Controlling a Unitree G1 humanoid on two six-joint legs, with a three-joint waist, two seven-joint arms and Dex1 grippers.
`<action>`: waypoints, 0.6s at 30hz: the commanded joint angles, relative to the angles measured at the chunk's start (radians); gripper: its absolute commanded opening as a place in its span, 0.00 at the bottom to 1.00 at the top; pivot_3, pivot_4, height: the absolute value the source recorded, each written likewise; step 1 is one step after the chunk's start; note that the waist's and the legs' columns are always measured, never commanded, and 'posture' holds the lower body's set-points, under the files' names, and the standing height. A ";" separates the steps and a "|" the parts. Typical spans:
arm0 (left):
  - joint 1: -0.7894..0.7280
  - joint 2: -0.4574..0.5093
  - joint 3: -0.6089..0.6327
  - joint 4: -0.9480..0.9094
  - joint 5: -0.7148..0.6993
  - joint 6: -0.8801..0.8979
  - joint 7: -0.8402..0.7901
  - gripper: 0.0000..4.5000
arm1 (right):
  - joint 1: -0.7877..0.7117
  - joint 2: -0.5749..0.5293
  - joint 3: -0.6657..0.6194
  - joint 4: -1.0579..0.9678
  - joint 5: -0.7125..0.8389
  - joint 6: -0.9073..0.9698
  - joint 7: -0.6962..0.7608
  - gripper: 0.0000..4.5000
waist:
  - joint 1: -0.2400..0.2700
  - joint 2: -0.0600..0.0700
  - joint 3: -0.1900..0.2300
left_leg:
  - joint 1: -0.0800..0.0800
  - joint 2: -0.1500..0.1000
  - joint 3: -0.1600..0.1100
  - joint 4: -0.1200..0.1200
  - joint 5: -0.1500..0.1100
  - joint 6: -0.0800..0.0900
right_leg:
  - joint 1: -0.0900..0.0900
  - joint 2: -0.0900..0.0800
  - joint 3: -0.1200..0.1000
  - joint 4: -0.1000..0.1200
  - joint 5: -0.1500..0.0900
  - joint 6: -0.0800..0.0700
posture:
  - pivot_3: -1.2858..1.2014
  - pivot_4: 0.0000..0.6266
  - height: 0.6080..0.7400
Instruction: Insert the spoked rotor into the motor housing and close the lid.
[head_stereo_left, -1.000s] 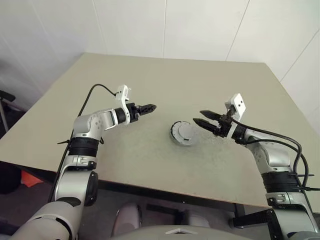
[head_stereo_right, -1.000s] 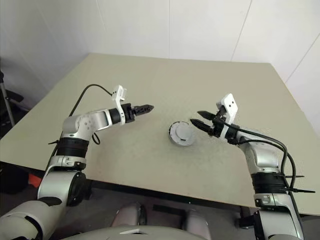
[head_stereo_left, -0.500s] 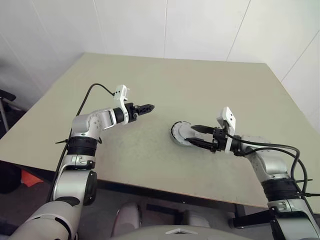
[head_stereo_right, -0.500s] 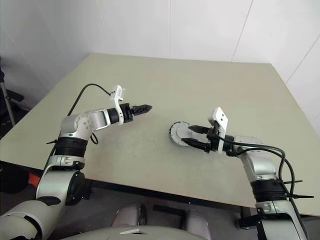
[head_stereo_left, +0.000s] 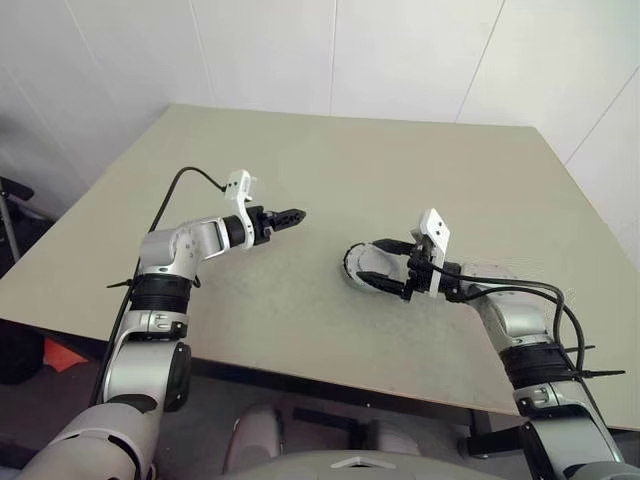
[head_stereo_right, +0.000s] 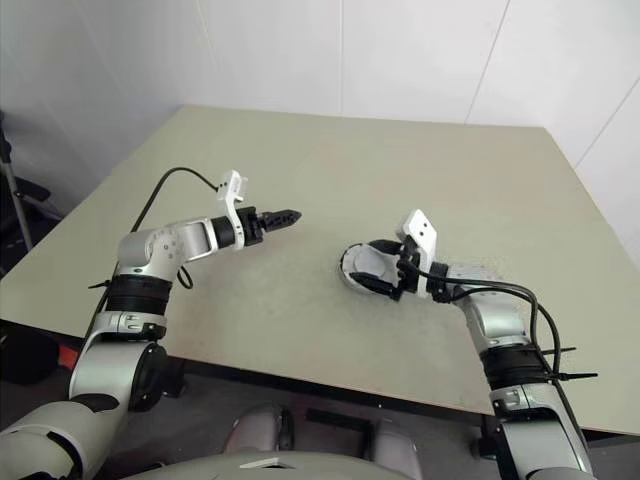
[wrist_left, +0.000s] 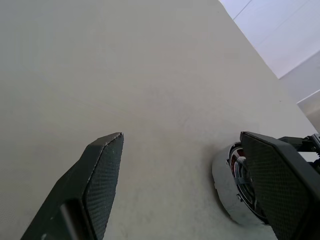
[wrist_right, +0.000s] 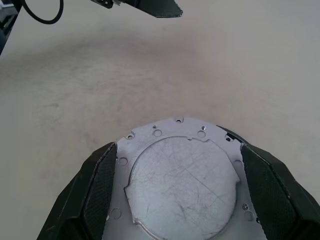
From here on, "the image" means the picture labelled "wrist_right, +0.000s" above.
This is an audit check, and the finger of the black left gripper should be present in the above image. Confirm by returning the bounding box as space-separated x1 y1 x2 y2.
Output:
119 0 184 19

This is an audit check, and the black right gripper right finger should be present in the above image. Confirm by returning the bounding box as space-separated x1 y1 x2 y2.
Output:
239 139 320 240

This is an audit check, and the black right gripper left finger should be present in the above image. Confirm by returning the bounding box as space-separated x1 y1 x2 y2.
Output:
37 141 118 240

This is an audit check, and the silver round motor lid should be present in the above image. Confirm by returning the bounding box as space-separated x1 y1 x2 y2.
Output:
101 116 268 240

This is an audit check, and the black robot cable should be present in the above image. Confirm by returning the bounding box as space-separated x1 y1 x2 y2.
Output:
21 0 64 25

